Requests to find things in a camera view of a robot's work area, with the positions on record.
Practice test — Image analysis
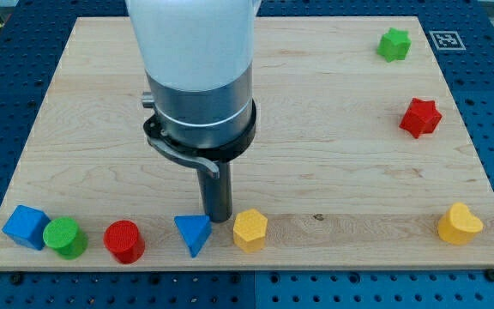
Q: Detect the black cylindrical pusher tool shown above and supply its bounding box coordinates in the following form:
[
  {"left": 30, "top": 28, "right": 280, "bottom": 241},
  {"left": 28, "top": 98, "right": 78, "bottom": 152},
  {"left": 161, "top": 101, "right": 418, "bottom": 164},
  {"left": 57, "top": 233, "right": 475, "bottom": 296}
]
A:
[{"left": 143, "top": 102, "right": 257, "bottom": 223}]

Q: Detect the blue cube block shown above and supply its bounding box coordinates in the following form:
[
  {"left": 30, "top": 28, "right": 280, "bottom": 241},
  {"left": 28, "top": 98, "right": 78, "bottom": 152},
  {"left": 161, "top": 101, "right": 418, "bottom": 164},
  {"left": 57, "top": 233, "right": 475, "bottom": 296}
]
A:
[{"left": 2, "top": 205, "right": 51, "bottom": 251}]

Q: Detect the blue triangle block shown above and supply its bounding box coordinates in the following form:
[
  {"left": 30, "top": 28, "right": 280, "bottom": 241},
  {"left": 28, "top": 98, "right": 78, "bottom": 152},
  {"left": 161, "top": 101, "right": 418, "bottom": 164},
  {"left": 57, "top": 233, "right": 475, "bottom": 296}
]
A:
[{"left": 174, "top": 215, "right": 212, "bottom": 258}]

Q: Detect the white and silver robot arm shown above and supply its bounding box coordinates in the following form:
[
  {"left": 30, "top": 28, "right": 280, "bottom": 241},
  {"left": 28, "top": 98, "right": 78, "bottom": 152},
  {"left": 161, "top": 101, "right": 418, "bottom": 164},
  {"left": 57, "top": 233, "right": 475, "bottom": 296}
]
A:
[{"left": 126, "top": 0, "right": 261, "bottom": 148}]

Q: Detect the red cylinder block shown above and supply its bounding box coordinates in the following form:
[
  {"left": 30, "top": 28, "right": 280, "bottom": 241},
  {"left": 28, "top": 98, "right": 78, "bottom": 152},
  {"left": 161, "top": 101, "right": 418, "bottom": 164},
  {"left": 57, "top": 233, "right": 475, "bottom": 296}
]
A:
[{"left": 103, "top": 220, "right": 145, "bottom": 264}]

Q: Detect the yellow heart block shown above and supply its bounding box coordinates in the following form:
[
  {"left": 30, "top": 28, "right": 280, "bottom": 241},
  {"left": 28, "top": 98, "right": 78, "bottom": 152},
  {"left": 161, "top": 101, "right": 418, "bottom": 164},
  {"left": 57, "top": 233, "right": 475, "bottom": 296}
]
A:
[{"left": 437, "top": 203, "right": 484, "bottom": 245}]

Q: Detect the white fiducial marker tag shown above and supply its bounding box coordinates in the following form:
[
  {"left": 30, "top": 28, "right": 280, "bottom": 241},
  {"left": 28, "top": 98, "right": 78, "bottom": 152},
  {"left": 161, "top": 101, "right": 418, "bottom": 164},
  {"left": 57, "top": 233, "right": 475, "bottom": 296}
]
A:
[{"left": 429, "top": 30, "right": 466, "bottom": 51}]

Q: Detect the wooden board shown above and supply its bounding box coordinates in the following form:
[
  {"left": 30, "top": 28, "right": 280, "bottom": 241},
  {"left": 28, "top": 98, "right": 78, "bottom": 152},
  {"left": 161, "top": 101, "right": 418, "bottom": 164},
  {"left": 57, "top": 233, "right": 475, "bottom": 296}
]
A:
[{"left": 0, "top": 16, "right": 494, "bottom": 272}]

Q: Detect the green star block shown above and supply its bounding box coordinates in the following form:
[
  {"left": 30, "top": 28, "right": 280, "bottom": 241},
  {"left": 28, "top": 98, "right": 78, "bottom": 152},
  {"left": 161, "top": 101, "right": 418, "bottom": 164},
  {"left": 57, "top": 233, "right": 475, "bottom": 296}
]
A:
[{"left": 377, "top": 27, "right": 412, "bottom": 62}]

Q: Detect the red star block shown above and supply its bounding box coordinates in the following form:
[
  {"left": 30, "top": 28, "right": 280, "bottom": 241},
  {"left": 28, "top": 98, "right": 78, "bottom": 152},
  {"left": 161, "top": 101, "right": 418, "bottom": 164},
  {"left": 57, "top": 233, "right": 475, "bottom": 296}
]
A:
[{"left": 399, "top": 98, "right": 443, "bottom": 139}]

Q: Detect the yellow hexagon block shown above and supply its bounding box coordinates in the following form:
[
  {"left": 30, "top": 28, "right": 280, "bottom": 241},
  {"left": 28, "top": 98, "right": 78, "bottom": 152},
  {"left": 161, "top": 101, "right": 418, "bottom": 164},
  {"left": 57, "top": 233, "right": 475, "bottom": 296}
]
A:
[{"left": 233, "top": 209, "right": 268, "bottom": 253}]

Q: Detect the green cylinder block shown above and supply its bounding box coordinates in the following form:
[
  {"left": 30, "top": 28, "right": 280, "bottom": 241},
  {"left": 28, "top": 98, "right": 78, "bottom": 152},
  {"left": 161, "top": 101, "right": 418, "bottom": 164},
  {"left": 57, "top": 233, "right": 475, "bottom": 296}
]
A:
[{"left": 42, "top": 216, "right": 88, "bottom": 259}]

